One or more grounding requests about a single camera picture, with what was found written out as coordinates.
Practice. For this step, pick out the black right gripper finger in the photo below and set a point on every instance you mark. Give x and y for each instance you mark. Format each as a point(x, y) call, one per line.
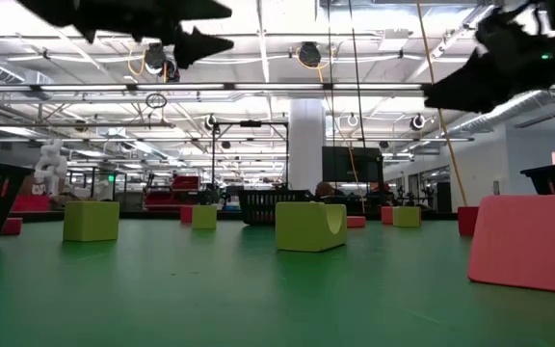
point(504, 29)
point(475, 87)

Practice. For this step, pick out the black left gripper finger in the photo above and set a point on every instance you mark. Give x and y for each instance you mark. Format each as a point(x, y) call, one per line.
point(195, 48)
point(205, 9)

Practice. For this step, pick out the red foam block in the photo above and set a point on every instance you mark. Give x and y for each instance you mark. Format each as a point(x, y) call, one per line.
point(11, 226)
point(387, 215)
point(466, 221)
point(186, 214)

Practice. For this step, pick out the small green foam cube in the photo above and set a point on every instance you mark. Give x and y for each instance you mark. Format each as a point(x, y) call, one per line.
point(406, 217)
point(204, 217)

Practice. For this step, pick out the large pink foam block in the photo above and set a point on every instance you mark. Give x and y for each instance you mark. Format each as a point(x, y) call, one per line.
point(528, 246)

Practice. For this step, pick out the large green foam cube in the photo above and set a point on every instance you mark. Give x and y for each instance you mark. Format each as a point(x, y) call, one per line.
point(89, 221)

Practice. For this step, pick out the green foam arch block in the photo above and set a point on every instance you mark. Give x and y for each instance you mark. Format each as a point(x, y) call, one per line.
point(301, 226)

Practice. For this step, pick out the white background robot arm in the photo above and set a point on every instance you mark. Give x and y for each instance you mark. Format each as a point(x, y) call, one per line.
point(51, 164)

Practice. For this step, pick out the long ceiling light bar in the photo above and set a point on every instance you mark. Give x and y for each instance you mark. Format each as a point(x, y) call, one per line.
point(162, 87)

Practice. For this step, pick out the red bin shelf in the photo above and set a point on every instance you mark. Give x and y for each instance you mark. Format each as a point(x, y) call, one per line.
point(186, 183)

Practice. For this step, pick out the white building pillar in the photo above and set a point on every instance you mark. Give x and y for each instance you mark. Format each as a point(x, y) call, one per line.
point(306, 144)

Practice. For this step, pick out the black monitor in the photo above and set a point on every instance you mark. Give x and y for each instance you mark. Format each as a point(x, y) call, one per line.
point(345, 164)

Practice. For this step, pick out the person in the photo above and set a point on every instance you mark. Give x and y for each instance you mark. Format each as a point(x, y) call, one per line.
point(325, 189)

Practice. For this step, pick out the red cabinet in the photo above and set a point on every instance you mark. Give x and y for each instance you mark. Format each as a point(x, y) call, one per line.
point(29, 203)

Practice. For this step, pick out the black metal frame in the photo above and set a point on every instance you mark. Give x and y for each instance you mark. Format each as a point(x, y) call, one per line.
point(213, 159)

